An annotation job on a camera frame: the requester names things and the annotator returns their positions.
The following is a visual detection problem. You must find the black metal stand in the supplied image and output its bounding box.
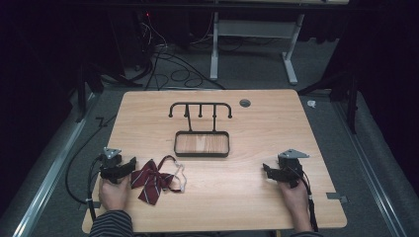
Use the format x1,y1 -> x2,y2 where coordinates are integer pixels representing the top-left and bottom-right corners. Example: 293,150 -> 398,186
73,60 -> 142,123
296,70 -> 360,135

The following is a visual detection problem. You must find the grey metal floor rail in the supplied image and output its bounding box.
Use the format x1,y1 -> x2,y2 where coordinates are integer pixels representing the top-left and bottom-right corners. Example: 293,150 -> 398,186
330,98 -> 409,237
11,93 -> 100,237

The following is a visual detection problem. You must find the person's left hand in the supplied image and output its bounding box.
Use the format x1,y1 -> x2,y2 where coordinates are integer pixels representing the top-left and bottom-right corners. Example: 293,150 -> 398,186
98,175 -> 131,212

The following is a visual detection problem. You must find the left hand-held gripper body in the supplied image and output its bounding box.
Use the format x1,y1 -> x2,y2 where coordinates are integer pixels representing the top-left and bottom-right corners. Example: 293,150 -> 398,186
99,146 -> 124,184

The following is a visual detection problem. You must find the grey table bracket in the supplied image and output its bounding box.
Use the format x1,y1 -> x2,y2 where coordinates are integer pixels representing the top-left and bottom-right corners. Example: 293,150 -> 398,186
325,192 -> 349,204
78,200 -> 102,211

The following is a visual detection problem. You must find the white metal desk frame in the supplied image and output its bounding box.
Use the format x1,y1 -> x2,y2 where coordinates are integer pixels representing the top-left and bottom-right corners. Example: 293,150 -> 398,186
209,11 -> 306,86

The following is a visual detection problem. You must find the tangle of black floor cables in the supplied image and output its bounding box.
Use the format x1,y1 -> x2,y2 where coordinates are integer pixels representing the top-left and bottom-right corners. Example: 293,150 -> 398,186
132,13 -> 226,91

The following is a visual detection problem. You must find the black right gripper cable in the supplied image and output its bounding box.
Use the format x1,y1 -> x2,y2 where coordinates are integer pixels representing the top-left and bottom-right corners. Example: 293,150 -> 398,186
287,166 -> 320,233

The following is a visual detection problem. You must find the dark red striped bow tie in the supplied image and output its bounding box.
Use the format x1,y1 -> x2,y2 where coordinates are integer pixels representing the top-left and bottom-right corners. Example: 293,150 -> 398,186
129,154 -> 188,206

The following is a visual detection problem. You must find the person's right hand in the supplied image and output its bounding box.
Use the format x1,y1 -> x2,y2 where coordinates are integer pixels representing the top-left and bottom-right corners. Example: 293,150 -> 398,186
278,179 -> 311,218

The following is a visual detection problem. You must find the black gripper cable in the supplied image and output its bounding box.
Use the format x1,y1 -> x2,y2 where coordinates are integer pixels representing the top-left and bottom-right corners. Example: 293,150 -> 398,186
64,114 -> 117,222
287,166 -> 320,233

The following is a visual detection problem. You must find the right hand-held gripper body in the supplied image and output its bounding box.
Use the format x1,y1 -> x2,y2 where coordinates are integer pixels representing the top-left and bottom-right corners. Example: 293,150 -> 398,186
277,148 -> 310,190

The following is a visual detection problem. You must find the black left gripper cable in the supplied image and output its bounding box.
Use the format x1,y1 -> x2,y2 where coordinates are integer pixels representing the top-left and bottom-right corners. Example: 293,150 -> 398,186
64,114 -> 117,222

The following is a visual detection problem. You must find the black metal rack wooden tray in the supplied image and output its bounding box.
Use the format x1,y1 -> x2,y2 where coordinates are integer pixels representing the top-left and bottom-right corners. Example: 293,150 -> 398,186
168,102 -> 233,158

